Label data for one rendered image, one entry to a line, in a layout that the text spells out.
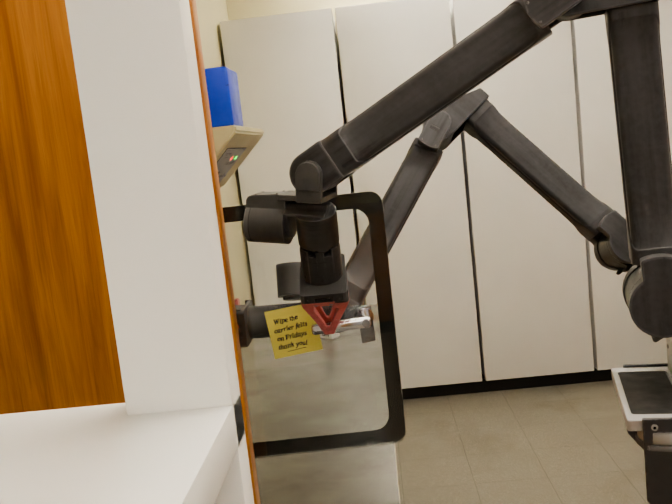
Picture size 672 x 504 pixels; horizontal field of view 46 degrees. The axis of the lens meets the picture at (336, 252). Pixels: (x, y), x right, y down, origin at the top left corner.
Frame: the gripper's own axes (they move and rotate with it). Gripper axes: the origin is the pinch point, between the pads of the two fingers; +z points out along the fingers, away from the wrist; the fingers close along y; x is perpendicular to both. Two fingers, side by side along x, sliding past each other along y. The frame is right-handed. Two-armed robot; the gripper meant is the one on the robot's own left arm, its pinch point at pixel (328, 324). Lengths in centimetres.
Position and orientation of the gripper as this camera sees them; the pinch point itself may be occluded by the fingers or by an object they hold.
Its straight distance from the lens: 117.1
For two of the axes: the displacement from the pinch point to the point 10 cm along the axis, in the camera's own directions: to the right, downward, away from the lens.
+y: 0.3, 5.3, -8.5
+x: 10.0, -0.9, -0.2
